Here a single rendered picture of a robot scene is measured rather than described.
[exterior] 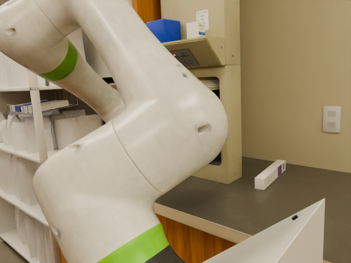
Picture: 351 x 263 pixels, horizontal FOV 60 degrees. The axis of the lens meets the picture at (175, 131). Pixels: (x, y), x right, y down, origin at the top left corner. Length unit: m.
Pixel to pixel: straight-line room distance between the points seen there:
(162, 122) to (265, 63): 1.24
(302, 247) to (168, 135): 0.19
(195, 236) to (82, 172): 0.73
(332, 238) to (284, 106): 0.78
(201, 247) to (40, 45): 0.77
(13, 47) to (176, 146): 0.44
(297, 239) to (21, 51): 0.59
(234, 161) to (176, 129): 0.91
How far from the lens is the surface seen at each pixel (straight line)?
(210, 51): 1.13
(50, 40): 0.70
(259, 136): 1.62
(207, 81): 1.26
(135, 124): 0.38
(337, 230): 0.98
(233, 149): 1.25
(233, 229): 0.92
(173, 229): 1.14
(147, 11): 1.42
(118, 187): 0.39
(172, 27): 1.27
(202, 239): 1.06
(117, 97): 1.00
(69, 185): 0.41
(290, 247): 0.33
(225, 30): 1.19
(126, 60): 0.46
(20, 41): 0.69
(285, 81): 1.54
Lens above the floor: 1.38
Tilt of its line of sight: 10 degrees down
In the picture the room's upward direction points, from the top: 3 degrees counter-clockwise
